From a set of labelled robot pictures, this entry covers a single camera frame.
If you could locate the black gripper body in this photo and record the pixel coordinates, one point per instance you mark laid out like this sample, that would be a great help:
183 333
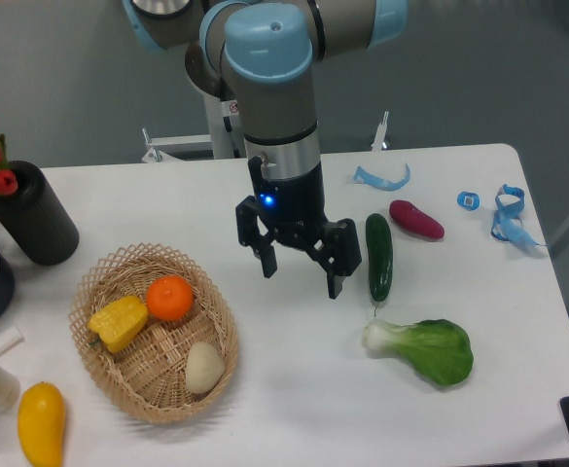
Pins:
291 213

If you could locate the yellow bell pepper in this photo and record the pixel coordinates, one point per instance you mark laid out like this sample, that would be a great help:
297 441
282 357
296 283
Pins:
118 323

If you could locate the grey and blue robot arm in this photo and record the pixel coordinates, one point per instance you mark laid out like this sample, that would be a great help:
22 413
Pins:
260 54

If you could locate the woven wicker basket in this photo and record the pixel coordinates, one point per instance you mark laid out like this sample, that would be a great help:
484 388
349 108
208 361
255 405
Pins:
146 380

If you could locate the green cucumber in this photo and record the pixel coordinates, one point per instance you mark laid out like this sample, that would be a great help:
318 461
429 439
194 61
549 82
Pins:
380 256

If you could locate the curved blue tape strip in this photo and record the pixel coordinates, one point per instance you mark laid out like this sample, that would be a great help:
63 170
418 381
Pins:
362 176

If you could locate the purple sweet potato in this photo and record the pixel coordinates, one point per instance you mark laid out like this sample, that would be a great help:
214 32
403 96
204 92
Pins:
411 219

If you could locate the orange fruit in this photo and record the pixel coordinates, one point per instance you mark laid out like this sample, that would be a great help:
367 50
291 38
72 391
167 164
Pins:
170 298

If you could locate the green bok choy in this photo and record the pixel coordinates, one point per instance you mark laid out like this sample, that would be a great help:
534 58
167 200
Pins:
439 350

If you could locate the tangled blue tape strip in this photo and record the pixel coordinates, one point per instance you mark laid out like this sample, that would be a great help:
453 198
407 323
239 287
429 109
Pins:
506 222

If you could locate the black ribbed vase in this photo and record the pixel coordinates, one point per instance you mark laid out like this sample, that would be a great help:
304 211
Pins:
36 219

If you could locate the small white block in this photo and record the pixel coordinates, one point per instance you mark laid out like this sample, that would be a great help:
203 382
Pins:
10 338

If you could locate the yellow mango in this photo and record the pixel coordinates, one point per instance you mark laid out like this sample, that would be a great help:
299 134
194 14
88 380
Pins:
41 423

